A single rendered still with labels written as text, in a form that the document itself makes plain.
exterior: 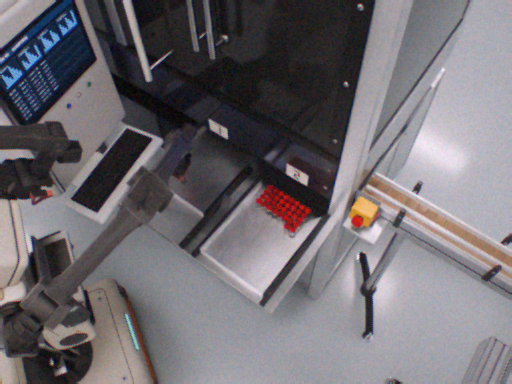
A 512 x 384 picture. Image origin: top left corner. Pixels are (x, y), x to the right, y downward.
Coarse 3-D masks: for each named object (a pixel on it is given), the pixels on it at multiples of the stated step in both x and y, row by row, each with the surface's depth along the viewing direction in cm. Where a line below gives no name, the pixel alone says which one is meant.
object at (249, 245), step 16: (256, 192) 160; (240, 208) 155; (256, 208) 156; (224, 224) 150; (240, 224) 153; (256, 224) 153; (272, 224) 152; (304, 224) 152; (208, 240) 146; (224, 240) 149; (240, 240) 149; (256, 240) 149; (272, 240) 149; (288, 240) 149; (304, 240) 146; (208, 256) 145; (224, 256) 146; (240, 256) 146; (256, 256) 146; (272, 256) 146; (288, 256) 146; (240, 272) 143; (256, 272) 143; (272, 272) 143; (256, 288) 137
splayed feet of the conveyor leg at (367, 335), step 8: (360, 256) 232; (368, 272) 222; (360, 288) 219; (376, 288) 216; (368, 296) 214; (368, 304) 213; (368, 312) 211; (368, 320) 211; (368, 328) 210; (368, 336) 212
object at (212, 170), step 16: (208, 128) 176; (208, 144) 172; (224, 144) 172; (192, 160) 168; (208, 160) 168; (224, 160) 167; (240, 160) 167; (192, 176) 164; (208, 176) 164; (224, 176) 163; (176, 192) 160; (192, 192) 160; (208, 192) 160; (224, 192) 158; (192, 208) 155; (208, 208) 154
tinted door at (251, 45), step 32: (224, 0) 108; (256, 0) 101; (288, 0) 95; (320, 0) 90; (224, 32) 118; (256, 32) 110; (288, 32) 103; (320, 32) 97; (224, 64) 129; (256, 64) 119; (288, 64) 111; (320, 64) 104; (256, 96) 130; (288, 96) 121; (320, 96) 113; (288, 128) 132; (320, 128) 123
